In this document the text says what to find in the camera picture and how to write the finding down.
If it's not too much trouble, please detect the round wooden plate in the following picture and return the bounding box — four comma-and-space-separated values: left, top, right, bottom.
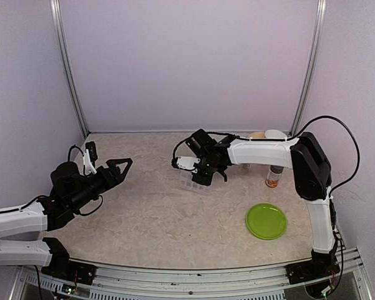
248, 132, 266, 139

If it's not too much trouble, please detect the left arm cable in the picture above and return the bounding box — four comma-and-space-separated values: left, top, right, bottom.
0, 144, 104, 217

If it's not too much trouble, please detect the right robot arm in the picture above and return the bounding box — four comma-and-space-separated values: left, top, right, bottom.
175, 129, 337, 278

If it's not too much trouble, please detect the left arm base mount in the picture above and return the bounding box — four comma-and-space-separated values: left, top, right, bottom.
41, 237, 97, 286

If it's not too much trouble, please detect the green plate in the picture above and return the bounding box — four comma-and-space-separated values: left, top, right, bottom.
246, 203, 288, 241

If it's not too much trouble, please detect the aluminium frame post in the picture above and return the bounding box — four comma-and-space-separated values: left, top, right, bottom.
289, 0, 328, 135
49, 0, 90, 139

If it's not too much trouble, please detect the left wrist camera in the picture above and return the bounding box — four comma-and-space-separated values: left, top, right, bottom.
83, 141, 98, 176

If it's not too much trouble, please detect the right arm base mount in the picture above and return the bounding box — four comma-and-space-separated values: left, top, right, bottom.
285, 244, 340, 284

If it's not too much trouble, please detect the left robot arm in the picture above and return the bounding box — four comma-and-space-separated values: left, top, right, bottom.
0, 158, 133, 278

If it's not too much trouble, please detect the front aluminium rail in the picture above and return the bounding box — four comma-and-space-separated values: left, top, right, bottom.
9, 246, 375, 300

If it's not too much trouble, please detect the orange pill bottle grey cap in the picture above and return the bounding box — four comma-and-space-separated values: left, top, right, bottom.
265, 166, 284, 188

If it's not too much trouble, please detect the clear plastic pill organizer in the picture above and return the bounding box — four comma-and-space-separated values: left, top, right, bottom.
177, 170, 212, 195

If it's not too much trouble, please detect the left aluminium frame post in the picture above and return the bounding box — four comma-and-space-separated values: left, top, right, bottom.
49, 0, 90, 139

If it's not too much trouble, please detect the right aluminium frame post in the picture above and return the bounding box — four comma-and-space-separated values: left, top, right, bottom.
289, 0, 328, 135

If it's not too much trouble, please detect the white bowl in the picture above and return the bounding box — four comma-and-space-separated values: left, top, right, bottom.
264, 129, 287, 139

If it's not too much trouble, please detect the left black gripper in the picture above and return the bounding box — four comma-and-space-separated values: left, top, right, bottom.
69, 157, 132, 211

